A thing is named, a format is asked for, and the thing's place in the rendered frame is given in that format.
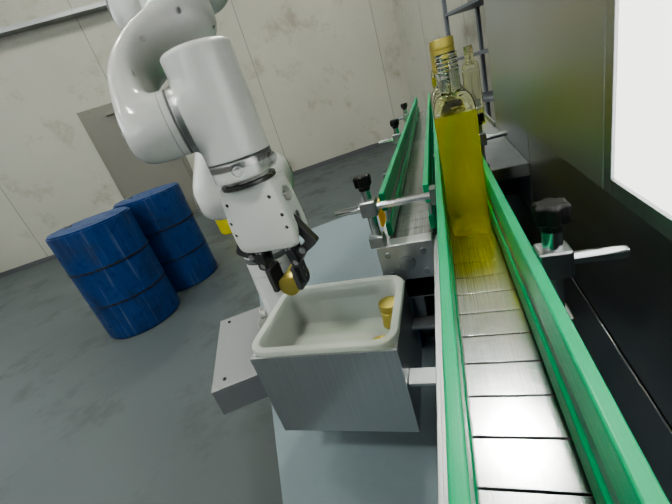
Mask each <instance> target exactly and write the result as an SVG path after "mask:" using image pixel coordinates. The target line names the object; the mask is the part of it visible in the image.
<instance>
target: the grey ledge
mask: <svg viewBox="0 0 672 504"><path fill-rule="evenodd" d="M484 115H485V123H484V124H482V129H483V131H485V132H486V135H488V134H492V133H496V132H500V131H499V130H498V129H497V128H496V123H495V121H494V120H493V119H492V118H491V117H490V116H489V115H488V114H487V113H486V112H485V111H484ZM485 155H486V161H488V163H489V166H490V170H491V172H492V173H493V175H494V177H495V179H496V181H497V183H498V185H499V186H500V188H501V190H502V192H503V194H504V196H506V195H512V194H517V193H521V191H520V179H519V177H524V176H529V175H530V164H529V162H528V161H527V160H526V159H525V158H524V157H523V156H522V155H521V154H520V153H519V152H518V150H517V149H516V148H515V147H514V146H513V145H512V144H511V143H510V142H509V141H508V140H507V139H506V138H505V137H500V138H495V139H491V140H487V145H485Z"/></svg>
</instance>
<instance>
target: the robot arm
mask: <svg viewBox="0 0 672 504"><path fill-rule="evenodd" d="M105 1H106V5H107V9H108V11H109V13H110V15H111V17H112V20H113V22H115V24H116V25H117V27H118V28H119V29H120V30H121V31H122V32H121V33H120V35H119V36H118V38H117V39H116V41H115V43H114V45H113V47H112V50H111V53H110V56H109V61H108V69H107V78H108V86H109V92H110V97H111V101H112V105H113V109H114V112H115V115H116V119H117V122H118V123H117V124H118V126H119V128H120V130H121V135H122V137H123V138H124V140H125V142H126V144H127V146H128V148H129V150H130V151H132V153H133V154H134V155H135V156H136V157H137V158H138V159H139V160H141V161H143V162H145V163H148V164H160V163H165V162H168V161H172V160H175V159H178V158H181V157H184V156H186V155H189V154H192V153H195V160H194V172H193V197H194V201H195V204H196V206H197V208H198V210H199V212H200V213H201V214H202V215H203V216H205V217H206V218H208V219H211V220H225V219H227V221H228V223H229V226H230V229H231V231H232V234H233V236H234V238H235V240H236V242H237V248H236V253H237V254H238V255H239V256H242V257H243V258H244V260H245V262H246V265H247V267H248V269H249V272H250V274H251V277H252V279H253V281H254V284H255V286H256V289H257V291H258V293H259V296H260V298H261V300H262V303H263V305H264V309H262V310H261V309H259V313H260V317H259V319H258V322H257V326H258V328H259V330H260V329H261V328H262V326H263V325H264V323H265V321H266V320H267V318H268V317H269V315H270V313H271V312H272V310H273V309H274V307H275V305H276V304H277V302H278V301H279V299H280V297H281V296H282V295H283V294H284V293H283V292H282V291H281V290H280V288H279V280H280V279H281V277H282V276H283V275H284V273H285V272H286V271H287V269H288V267H289V266H290V265H291V264H292V266H291V268H290V271H291V273H292V276H293V278H294V281H295V283H296V285H297V288H298V289H299V290H303V289H304V288H305V286H306V285H307V283H308V281H309V279H310V274H309V272H308V269H307V266H306V264H305V261H304V257H305V255H306V253H307V252H308V250H310V249H311V248H312V247H313V246H314V245H315V244H316V243H317V241H318V240H319V237H318V236H317V235H316V234H315V233H314V232H313V231H312V230H311V229H310V228H309V225H308V222H307V219H306V217H305V214H304V212H303V210H302V207H301V205H300V203H299V201H298V199H297V197H296V195H295V193H294V191H293V187H294V174H293V170H292V167H291V165H290V164H289V162H288V160H287V159H286V158H285V157H284V156H282V155H281V154H279V153H277V152H275V151H272V150H271V148H270V145H269V143H268V140H267V137H266V134H265V132H264V129H263V126H262V124H261V121H260V118H259V116H258V113H257V110H256V107H255V105H254V102H253V99H252V97H251V94H250V91H249V89H248V86H247V83H246V81H245V78H244V75H243V72H242V70H241V67H240V64H239V62H238V59H237V56H236V54H235V51H234V48H233V45H232V43H231V41H230V39H228V38H227V37H223V36H216V32H217V22H216V17H215V14H217V13H219V12H220V11H221V10H222V9H223V8H224V7H225V6H226V4H227V1H228V0H105ZM167 79H168V82H169V86H168V87H167V88H165V89H163V90H160V89H161V87H162V85H163V84H164V83H165V81H166V80H167ZM299 236H301V237H302V238H303V239H304V242H303V243H302V245H301V244H300V240H299Z"/></svg>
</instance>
